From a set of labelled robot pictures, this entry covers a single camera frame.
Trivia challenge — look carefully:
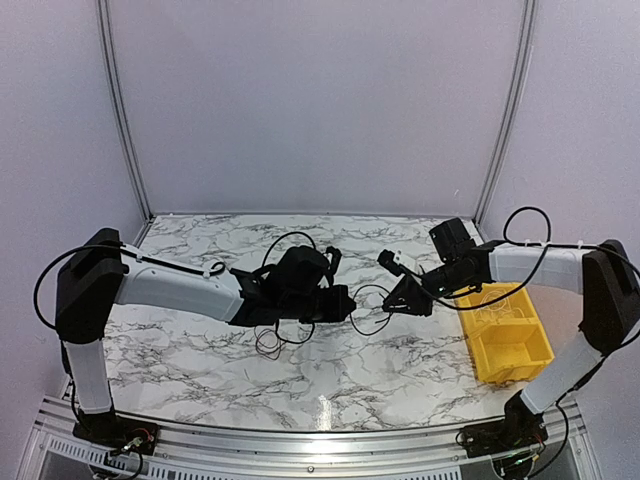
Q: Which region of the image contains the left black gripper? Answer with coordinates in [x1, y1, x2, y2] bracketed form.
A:
[282, 284, 356, 323]

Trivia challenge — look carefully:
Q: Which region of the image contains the right aluminium frame post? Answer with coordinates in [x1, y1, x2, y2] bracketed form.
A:
[473, 0, 539, 224]

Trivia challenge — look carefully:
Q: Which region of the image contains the yellow three-compartment bin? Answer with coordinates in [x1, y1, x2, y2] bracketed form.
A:
[455, 283, 554, 384]

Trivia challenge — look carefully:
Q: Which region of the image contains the left aluminium frame post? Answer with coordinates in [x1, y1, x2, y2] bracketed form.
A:
[95, 0, 154, 222]

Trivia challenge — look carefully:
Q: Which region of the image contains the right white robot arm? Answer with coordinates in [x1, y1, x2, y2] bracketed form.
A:
[378, 218, 639, 448]

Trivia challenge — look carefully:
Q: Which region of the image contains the aluminium frame post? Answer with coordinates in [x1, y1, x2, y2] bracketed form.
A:
[473, 0, 539, 224]
[95, 0, 154, 222]

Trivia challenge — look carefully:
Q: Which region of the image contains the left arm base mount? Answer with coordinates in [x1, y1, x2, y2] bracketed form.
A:
[73, 408, 159, 455]

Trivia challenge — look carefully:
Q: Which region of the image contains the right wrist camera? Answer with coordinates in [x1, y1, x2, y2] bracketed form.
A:
[377, 249, 418, 277]

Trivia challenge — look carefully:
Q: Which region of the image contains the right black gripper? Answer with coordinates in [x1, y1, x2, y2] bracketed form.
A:
[382, 259, 473, 317]

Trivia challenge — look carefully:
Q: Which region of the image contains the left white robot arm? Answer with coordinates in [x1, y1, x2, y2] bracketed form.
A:
[32, 228, 356, 445]

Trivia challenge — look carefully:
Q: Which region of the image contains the arm black hose cable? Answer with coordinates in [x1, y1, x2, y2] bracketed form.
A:
[424, 206, 640, 314]
[252, 231, 317, 346]

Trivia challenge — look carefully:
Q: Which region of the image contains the right arm black hose cable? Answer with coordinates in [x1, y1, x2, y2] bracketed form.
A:
[424, 206, 640, 314]

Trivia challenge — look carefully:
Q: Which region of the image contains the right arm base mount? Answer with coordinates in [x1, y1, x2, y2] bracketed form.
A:
[456, 392, 548, 458]

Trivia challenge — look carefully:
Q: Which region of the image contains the left arm black hose cable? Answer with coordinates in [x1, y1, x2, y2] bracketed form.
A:
[252, 231, 317, 346]

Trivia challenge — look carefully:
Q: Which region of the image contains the red thin cable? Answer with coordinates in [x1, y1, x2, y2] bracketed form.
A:
[348, 284, 396, 337]
[254, 324, 294, 360]

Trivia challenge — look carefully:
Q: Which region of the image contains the front aluminium rail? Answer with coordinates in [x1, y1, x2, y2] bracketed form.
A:
[16, 397, 604, 479]

